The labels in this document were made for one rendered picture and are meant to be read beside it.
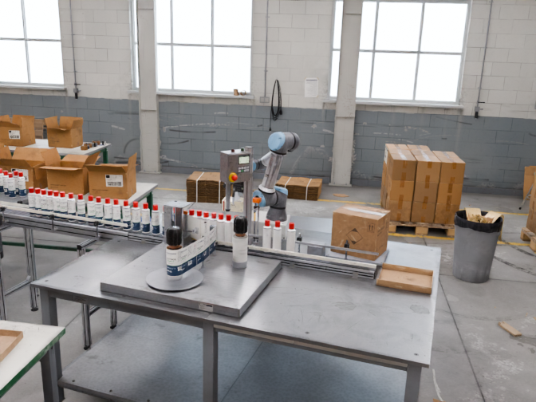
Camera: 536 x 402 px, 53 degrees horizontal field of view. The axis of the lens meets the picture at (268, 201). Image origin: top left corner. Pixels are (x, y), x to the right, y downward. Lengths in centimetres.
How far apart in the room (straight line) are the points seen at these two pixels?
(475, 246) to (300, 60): 446
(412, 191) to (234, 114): 351
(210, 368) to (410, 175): 427
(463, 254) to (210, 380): 325
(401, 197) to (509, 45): 328
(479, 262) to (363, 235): 226
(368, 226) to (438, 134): 555
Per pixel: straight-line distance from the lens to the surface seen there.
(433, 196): 666
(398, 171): 653
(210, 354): 282
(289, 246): 330
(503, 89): 892
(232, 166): 333
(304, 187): 776
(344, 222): 343
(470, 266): 551
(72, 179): 511
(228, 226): 340
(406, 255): 365
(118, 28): 940
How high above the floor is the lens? 211
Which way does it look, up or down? 16 degrees down
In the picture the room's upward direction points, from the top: 2 degrees clockwise
